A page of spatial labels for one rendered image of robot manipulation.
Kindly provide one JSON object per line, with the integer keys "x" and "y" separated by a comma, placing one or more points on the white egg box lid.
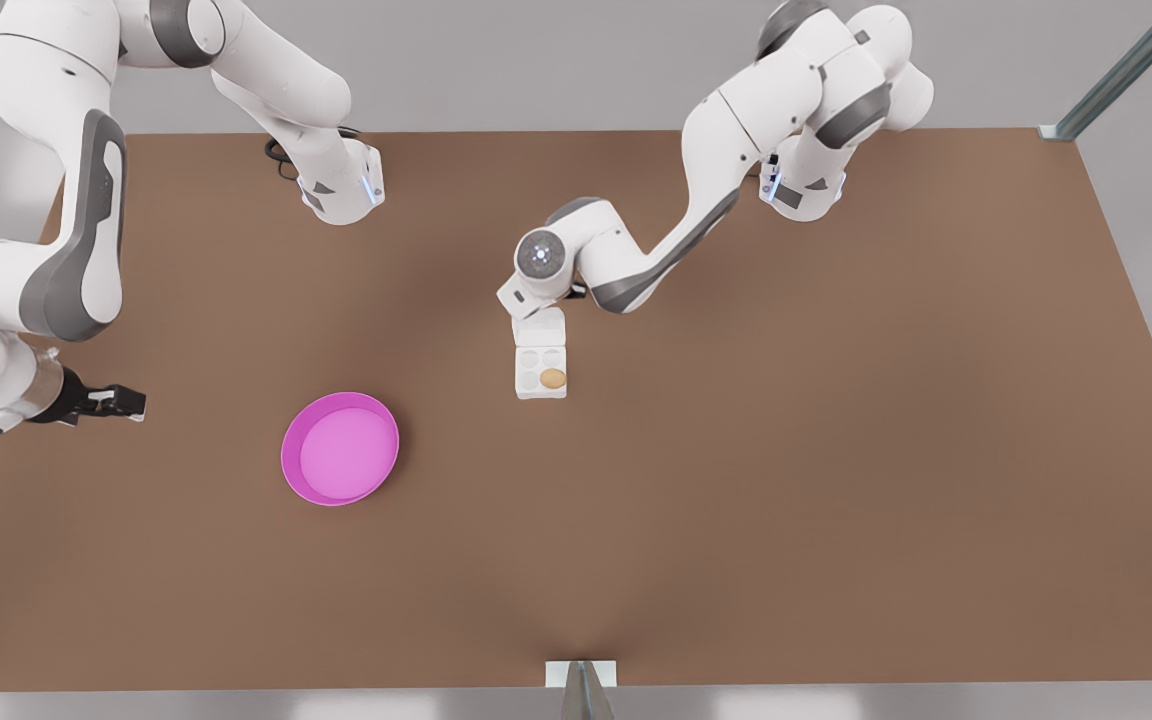
{"x": 542, "y": 328}

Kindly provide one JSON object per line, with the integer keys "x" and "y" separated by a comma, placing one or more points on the brown egg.
{"x": 553, "y": 378}

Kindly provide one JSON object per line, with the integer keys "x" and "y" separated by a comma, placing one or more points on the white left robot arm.
{"x": 726, "y": 130}

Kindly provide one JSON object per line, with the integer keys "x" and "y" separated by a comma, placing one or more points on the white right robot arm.
{"x": 56, "y": 90}

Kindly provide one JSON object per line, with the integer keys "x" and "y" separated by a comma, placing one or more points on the white egg box tray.
{"x": 534, "y": 384}

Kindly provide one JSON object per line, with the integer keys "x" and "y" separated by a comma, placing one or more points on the pink round bowl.
{"x": 340, "y": 450}

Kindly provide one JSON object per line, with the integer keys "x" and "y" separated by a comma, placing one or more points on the silver frame post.
{"x": 1126, "y": 70}
{"x": 582, "y": 690}

